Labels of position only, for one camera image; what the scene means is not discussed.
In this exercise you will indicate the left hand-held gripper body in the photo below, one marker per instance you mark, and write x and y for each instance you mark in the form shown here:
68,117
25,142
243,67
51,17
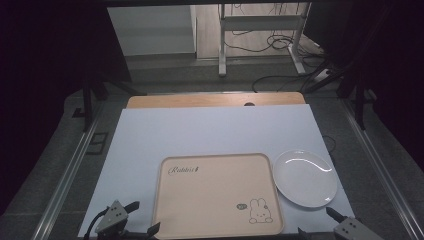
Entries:
111,218

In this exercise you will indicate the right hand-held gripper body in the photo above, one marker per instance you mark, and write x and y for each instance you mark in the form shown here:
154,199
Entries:
355,230

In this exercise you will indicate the white plate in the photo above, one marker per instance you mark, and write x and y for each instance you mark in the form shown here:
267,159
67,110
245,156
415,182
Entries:
305,180

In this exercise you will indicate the beige tray with rabbit print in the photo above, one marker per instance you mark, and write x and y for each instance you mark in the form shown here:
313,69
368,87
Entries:
213,196

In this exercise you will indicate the white board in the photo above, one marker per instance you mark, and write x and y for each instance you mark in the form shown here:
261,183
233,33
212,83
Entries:
200,133

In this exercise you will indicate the black metal stand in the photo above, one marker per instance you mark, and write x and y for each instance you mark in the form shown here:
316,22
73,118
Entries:
359,106
87,103

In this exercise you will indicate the wooden table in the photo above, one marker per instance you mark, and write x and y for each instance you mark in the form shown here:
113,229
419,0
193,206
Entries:
200,100

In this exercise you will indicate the white power strip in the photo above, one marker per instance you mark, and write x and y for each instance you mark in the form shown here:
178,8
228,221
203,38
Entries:
322,75

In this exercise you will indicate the dark curtain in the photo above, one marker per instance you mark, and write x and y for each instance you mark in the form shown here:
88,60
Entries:
40,83
393,66

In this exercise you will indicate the aluminium rail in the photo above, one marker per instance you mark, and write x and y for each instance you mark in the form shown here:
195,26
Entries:
383,166
66,173

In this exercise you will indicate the black floor bracket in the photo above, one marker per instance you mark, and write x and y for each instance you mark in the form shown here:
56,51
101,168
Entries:
96,143

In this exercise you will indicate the white metal desk frame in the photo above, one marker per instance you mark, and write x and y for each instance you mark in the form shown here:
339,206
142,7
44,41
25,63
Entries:
263,22

